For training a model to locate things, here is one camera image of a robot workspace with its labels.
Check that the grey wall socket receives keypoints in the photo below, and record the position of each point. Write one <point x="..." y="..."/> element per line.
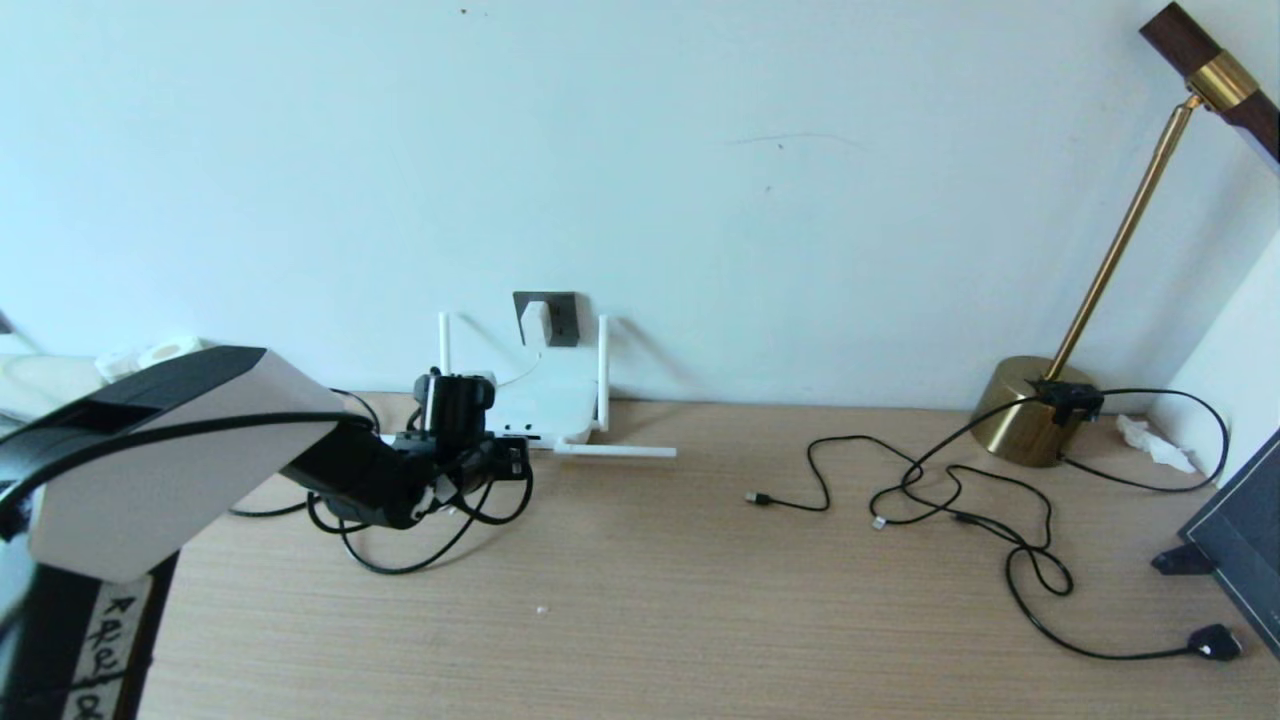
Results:
<point x="566" y="320"/>

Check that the crumpled white tissue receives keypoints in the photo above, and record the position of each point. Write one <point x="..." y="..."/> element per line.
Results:
<point x="1152" y="445"/>

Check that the white router with antennas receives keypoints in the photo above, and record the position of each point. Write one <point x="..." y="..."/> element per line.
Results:
<point x="560" y="405"/>

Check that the white paper roll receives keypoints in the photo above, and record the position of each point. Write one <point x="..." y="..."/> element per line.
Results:
<point x="170" y="350"/>

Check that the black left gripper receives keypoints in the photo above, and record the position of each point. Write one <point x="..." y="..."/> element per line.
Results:
<point x="497" y="460"/>

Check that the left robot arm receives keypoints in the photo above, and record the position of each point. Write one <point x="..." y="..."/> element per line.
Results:
<point x="150" y="470"/>

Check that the brass desk lamp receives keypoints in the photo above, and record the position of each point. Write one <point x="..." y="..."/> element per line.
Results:
<point x="1022" y="420"/>

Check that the white power adapter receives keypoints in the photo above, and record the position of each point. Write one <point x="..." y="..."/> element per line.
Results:
<point x="536" y="324"/>

